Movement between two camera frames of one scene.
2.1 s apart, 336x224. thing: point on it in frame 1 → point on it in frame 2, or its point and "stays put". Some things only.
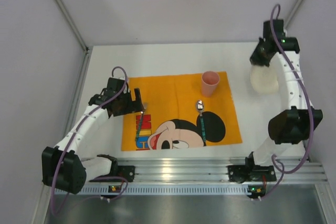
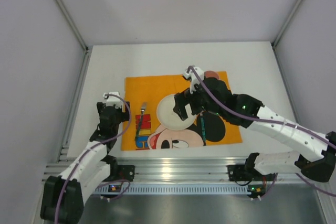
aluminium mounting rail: (206, 170) stays put
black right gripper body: (261, 57) → (189, 102)
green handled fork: (144, 106) stays put
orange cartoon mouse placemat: (176, 114) stays put
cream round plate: (263, 80) → (169, 118)
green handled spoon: (200, 106) stays put
